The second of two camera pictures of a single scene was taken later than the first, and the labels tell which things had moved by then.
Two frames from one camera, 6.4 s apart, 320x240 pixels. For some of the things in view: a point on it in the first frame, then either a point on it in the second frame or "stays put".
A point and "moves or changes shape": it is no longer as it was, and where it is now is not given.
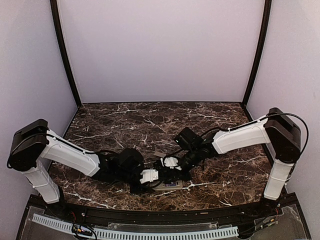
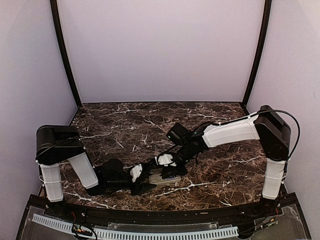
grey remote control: [162, 187] moves or changes shape
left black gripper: [139, 189] stays put
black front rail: [66, 208] stays put
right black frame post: [261, 51] stays put
